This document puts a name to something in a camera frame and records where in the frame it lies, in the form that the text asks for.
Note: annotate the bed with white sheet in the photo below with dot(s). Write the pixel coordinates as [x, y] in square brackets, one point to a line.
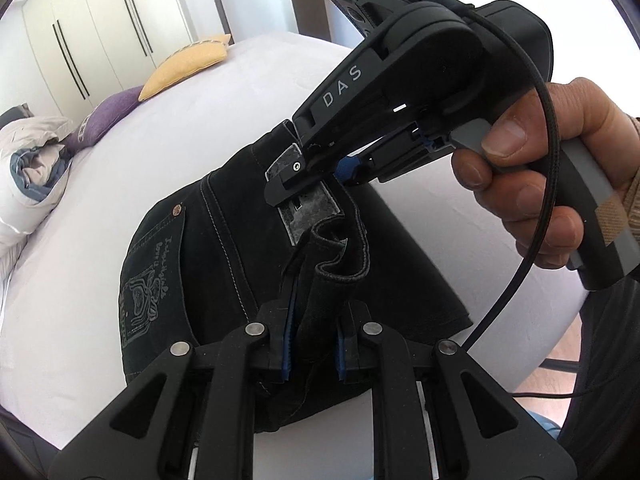
[60, 351]

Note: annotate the purple cushion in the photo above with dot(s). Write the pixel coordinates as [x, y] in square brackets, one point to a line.
[100, 121]

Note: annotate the rolled beige duvet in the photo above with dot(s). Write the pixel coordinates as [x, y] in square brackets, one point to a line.
[34, 173]

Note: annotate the white wardrobe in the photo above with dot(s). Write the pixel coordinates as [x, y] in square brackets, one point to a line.
[88, 50]

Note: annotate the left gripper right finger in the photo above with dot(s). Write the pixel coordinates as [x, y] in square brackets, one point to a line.
[437, 414]

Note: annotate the black denim pants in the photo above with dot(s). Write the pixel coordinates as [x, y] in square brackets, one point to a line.
[214, 256]

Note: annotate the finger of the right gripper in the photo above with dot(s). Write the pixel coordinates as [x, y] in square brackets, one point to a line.
[346, 168]

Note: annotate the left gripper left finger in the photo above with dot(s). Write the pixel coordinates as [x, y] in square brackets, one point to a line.
[193, 412]

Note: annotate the yellow cushion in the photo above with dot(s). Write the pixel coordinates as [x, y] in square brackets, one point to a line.
[185, 63]

